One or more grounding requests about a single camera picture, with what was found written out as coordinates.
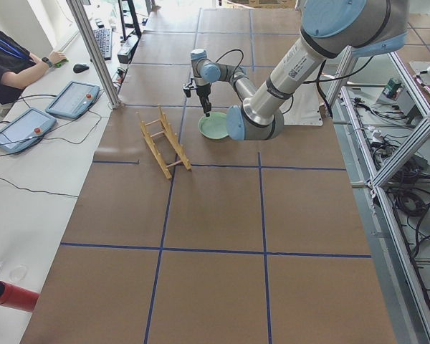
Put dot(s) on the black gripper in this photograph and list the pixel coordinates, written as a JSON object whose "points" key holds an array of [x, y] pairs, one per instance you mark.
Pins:
{"points": [[202, 92]]}

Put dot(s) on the light green plate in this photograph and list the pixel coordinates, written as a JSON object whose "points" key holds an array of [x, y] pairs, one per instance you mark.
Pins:
{"points": [[213, 126]]}

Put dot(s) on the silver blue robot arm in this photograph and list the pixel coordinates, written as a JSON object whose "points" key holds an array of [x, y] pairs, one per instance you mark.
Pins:
{"points": [[369, 28]]}

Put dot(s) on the wooden plate rack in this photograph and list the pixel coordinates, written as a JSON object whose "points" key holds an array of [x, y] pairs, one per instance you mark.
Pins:
{"points": [[163, 143]]}

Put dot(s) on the person's hand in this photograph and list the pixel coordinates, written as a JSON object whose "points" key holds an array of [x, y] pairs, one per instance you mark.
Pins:
{"points": [[56, 57]]}

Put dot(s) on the black keyboard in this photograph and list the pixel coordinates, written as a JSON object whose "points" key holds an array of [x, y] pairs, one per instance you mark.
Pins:
{"points": [[103, 38]]}

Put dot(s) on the far blue teach pendant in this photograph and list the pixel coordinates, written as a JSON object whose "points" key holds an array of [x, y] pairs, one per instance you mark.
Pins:
{"points": [[74, 100]]}

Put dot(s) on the blue teach pendant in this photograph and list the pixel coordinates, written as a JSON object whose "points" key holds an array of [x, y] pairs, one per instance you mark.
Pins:
{"points": [[25, 130], [74, 100]]}

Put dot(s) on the black computer mouse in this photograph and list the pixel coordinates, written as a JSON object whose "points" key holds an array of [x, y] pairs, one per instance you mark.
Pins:
{"points": [[79, 68]]}

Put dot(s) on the brown paper table cover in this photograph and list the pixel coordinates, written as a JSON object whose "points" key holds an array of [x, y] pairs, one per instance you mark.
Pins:
{"points": [[260, 242]]}

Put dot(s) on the near blue teach pendant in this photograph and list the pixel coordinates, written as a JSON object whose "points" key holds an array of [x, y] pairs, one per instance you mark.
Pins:
{"points": [[25, 130]]}

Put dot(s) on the person in black shirt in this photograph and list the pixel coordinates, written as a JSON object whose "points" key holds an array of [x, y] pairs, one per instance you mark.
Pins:
{"points": [[19, 68]]}

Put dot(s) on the clear plastic lid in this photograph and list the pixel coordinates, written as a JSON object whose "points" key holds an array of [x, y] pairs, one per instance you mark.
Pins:
{"points": [[18, 273]]}

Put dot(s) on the red cylinder bottle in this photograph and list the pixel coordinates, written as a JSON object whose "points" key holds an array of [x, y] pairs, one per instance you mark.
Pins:
{"points": [[16, 297]]}

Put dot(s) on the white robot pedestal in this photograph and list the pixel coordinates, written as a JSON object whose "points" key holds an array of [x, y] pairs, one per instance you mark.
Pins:
{"points": [[302, 109]]}

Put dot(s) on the aluminium frame post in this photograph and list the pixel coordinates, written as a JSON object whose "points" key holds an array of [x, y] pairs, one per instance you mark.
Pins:
{"points": [[84, 26]]}

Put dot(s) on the aluminium side frame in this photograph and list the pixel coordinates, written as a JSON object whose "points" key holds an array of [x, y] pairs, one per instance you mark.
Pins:
{"points": [[381, 111]]}

